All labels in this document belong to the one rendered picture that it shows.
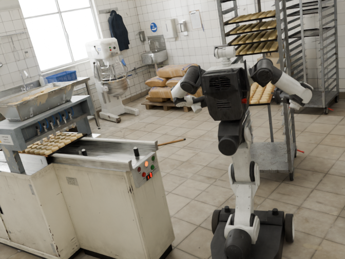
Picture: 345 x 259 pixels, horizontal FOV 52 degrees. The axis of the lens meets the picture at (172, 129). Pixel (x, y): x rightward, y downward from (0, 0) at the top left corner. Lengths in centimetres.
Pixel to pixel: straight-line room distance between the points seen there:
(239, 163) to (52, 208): 138
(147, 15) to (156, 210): 543
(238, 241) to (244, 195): 37
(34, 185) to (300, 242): 191
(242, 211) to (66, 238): 133
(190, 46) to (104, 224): 477
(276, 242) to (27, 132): 184
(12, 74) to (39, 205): 367
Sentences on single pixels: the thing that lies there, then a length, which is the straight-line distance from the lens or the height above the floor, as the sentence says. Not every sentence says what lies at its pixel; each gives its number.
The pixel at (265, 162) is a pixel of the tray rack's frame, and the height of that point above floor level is 15.
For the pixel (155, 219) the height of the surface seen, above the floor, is 37.
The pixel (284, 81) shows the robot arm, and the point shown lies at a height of 122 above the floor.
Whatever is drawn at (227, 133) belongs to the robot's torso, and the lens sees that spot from 209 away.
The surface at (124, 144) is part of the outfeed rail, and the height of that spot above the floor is 87.
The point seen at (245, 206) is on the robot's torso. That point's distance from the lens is 244.
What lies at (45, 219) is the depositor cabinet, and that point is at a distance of 273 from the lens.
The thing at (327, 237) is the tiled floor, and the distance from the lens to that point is 283.
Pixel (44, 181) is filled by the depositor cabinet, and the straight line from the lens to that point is 266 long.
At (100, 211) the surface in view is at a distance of 256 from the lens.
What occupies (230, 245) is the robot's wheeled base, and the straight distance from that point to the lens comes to 222.
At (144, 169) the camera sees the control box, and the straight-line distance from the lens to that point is 227.
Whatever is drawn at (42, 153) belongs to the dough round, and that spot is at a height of 91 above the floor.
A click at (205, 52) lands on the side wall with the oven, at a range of 661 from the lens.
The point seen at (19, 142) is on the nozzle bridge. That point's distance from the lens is 251.
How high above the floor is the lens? 174
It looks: 19 degrees down
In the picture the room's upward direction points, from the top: 11 degrees counter-clockwise
